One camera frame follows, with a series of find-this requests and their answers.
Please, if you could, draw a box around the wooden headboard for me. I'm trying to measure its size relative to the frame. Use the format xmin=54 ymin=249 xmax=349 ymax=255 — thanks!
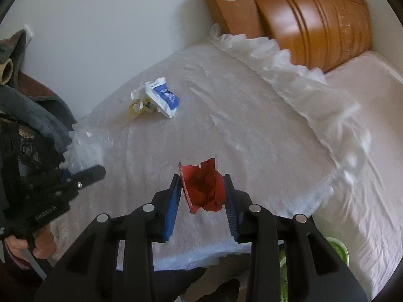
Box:
xmin=205 ymin=0 xmax=372 ymax=72

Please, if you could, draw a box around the red paper wrapper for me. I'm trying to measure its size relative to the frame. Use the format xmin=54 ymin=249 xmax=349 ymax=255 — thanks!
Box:
xmin=179 ymin=158 xmax=226 ymax=214

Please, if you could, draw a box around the green mesh trash bin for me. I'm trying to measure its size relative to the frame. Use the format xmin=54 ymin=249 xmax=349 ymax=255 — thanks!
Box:
xmin=278 ymin=236 xmax=351 ymax=302

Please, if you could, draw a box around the pink bed sheet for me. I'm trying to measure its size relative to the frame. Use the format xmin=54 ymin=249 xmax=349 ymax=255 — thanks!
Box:
xmin=314 ymin=51 xmax=402 ymax=301

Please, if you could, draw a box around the left hand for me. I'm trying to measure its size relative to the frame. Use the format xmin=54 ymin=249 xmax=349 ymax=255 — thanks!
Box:
xmin=3 ymin=224 xmax=59 ymax=269

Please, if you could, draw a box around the white blue wrapper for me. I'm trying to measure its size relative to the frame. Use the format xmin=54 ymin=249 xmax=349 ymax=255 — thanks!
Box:
xmin=129 ymin=77 xmax=180 ymax=119

